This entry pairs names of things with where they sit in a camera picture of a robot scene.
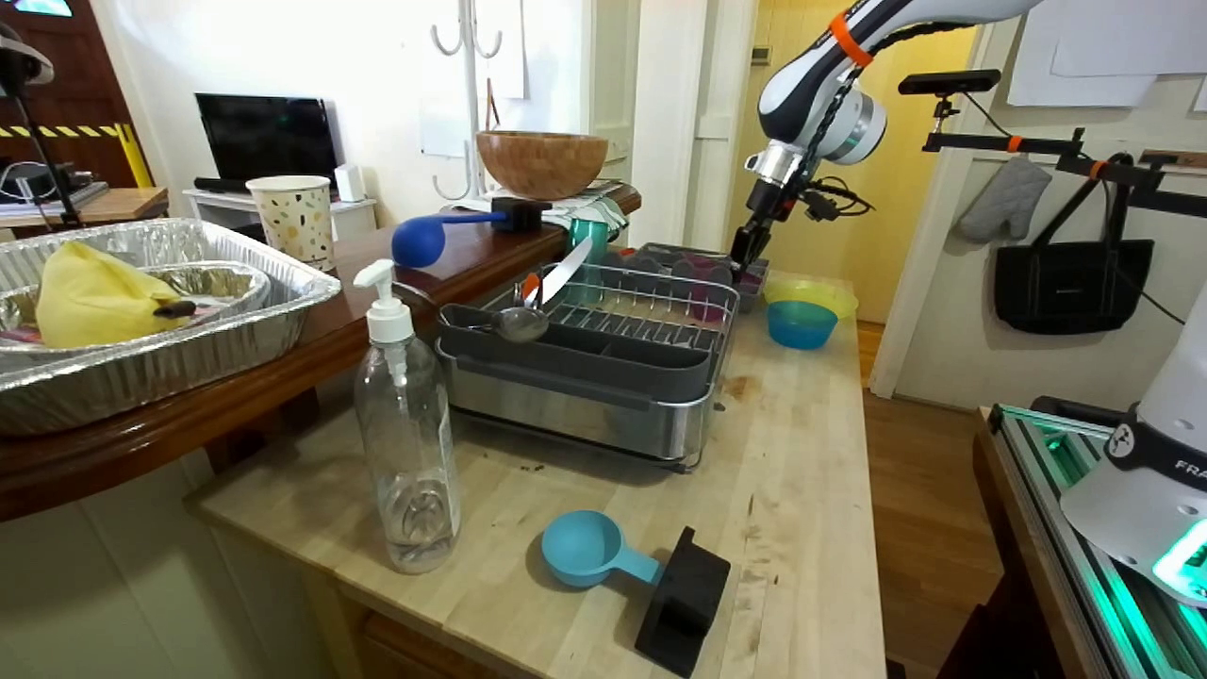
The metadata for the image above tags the steel dish rack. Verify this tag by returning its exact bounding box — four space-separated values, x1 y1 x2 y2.
432 257 744 476

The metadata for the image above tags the yellow black hazard bar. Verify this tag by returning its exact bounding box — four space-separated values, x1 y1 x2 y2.
0 116 162 194

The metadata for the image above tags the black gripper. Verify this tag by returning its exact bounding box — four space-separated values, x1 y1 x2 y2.
722 179 798 274

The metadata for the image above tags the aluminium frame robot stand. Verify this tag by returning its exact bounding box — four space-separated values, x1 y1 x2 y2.
985 395 1207 679

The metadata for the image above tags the blue plastic bowl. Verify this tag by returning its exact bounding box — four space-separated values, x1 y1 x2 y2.
765 298 841 354

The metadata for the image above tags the grey oven mitt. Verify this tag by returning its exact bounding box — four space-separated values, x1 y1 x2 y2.
954 156 1054 244

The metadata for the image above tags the black stereo camera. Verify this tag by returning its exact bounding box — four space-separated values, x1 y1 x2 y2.
893 70 1008 100

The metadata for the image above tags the white coat rack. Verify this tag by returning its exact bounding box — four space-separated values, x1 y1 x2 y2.
427 0 505 212

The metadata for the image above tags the metal ladle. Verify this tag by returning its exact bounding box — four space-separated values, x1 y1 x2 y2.
393 274 553 347

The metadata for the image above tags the green striped towel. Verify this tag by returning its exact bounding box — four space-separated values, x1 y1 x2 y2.
540 186 634 249

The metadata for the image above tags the orange strap on arm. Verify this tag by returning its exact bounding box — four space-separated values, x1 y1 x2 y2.
827 12 874 75

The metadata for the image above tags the clear pump bottle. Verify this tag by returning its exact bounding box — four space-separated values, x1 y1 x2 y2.
349 257 463 578

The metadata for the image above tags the teal plastic cup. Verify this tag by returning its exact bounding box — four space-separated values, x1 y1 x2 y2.
565 215 614 267

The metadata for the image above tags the black stand lamp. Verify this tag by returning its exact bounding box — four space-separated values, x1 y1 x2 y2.
0 31 87 234

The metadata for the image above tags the blue measuring cup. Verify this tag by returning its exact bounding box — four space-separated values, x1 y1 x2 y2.
540 507 666 595

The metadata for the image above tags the small dark box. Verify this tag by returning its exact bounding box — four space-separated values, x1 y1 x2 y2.
487 194 545 239

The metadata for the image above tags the black plastic block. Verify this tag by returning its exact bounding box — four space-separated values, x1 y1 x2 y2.
634 525 736 679

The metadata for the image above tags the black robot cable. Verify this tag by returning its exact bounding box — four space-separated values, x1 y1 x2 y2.
794 179 874 228

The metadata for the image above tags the wooden bowl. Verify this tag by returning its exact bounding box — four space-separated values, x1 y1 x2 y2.
471 130 609 203

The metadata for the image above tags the knife with orange handle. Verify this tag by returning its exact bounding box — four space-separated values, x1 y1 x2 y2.
511 239 594 310

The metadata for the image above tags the black tote bag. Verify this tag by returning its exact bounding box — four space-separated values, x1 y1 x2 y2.
993 181 1156 340

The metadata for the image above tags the green plastic plate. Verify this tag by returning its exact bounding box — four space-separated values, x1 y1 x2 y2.
760 273 864 327

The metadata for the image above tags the patterned paper cup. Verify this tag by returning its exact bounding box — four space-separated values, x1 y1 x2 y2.
240 169 339 274

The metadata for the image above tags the large aluminium foil tray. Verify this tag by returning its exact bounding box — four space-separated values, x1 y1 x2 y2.
0 215 348 443

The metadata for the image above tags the small aluminium foil pan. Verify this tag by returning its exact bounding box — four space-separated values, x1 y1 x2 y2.
0 257 273 350

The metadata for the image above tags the black camera rig arm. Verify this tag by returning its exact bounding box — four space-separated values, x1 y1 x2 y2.
910 86 1207 219

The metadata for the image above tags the yellow cloth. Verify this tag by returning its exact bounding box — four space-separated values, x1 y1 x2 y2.
30 239 189 350

